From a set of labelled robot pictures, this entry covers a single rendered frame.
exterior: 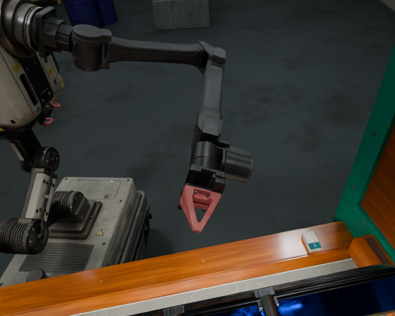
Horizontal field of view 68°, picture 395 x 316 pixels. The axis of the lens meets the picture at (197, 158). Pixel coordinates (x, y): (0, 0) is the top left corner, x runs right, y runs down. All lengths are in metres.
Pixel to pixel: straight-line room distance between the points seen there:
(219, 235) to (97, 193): 0.79
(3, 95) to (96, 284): 0.61
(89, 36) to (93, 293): 0.72
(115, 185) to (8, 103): 0.82
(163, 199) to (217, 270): 1.29
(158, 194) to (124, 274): 1.29
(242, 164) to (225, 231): 1.37
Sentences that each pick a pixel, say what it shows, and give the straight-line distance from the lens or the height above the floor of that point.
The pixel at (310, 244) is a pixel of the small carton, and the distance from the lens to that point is 1.00.
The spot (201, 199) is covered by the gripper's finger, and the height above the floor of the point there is 1.21.
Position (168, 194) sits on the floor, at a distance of 2.20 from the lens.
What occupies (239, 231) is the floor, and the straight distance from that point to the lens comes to 1.95.
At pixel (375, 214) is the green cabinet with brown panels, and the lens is 0.97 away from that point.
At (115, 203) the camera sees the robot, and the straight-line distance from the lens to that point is 1.58.
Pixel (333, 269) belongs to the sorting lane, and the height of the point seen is 0.74.
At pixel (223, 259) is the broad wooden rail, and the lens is 0.96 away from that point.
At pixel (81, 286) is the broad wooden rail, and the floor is 0.76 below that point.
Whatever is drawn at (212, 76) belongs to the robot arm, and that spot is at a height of 1.22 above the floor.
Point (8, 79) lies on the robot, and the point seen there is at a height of 1.28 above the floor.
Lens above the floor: 1.60
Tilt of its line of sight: 41 degrees down
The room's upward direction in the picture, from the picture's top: 7 degrees counter-clockwise
